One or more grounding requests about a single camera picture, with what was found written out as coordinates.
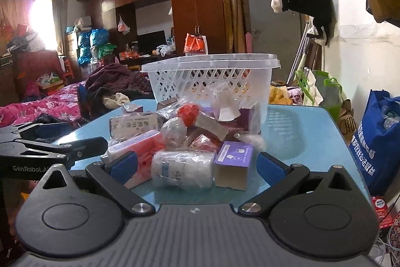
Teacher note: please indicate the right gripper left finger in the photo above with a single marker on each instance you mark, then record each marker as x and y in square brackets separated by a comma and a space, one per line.
[111, 177]

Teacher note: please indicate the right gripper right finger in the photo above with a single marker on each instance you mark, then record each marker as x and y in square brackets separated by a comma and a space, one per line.
[283, 180]

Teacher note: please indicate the grey box with chinese text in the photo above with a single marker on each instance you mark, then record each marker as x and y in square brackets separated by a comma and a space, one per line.
[132, 124]

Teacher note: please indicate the white bottle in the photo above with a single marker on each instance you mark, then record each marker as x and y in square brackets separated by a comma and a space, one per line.
[185, 169]

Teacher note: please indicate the red ball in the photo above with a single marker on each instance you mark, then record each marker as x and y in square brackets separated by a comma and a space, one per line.
[188, 113]

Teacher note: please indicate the red and white medicine box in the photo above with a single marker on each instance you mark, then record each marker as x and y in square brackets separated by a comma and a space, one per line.
[145, 146]

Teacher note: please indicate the purple cardboard box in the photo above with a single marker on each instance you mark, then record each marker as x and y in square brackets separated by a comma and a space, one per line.
[232, 164]

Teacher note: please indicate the pink floral bed cover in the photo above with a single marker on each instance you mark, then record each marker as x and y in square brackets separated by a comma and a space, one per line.
[63, 105]

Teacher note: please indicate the dark purple clothes pile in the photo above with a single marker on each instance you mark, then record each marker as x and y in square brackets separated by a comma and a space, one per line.
[111, 79]

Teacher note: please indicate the green tote bag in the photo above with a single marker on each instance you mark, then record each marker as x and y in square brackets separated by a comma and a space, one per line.
[320, 89]

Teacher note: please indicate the blue shopping bag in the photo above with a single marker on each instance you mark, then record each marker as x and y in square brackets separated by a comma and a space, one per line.
[375, 144]

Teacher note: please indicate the white plastic lattice basket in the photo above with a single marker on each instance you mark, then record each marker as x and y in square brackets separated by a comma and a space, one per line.
[232, 89]

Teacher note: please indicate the blue patterned bags stack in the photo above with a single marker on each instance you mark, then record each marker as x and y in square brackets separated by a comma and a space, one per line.
[96, 38]

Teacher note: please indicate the grey door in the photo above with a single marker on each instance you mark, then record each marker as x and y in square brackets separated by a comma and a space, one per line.
[273, 33]

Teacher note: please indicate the orange white plastic bag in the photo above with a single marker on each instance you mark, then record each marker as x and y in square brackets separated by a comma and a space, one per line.
[195, 45]

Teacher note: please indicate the window curtain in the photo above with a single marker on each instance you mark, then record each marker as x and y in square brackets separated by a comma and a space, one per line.
[59, 8]

